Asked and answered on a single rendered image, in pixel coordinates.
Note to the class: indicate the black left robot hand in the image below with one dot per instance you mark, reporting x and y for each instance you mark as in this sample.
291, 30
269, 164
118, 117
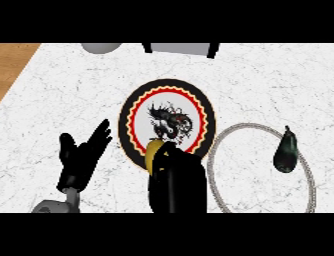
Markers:
78, 156

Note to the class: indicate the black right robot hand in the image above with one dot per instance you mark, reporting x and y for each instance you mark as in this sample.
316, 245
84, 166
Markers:
177, 181

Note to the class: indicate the yellow lemon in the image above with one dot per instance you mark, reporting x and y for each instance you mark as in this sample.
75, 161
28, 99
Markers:
154, 155

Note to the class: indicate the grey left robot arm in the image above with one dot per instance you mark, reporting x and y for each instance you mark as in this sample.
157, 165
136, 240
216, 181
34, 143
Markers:
56, 202

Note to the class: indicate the white plate with grey rim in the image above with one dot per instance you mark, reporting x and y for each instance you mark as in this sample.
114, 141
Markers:
260, 170

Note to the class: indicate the round black red patterned placemat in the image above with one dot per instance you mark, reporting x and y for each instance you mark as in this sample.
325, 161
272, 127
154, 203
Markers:
167, 116

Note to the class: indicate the dark green eggplant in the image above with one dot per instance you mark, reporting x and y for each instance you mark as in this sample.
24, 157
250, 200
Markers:
285, 155

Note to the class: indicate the grey rounded object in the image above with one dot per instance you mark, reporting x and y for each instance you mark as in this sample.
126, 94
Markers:
99, 48

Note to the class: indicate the grey appliance with black legs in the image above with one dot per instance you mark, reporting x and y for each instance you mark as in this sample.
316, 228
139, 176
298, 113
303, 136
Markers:
180, 48

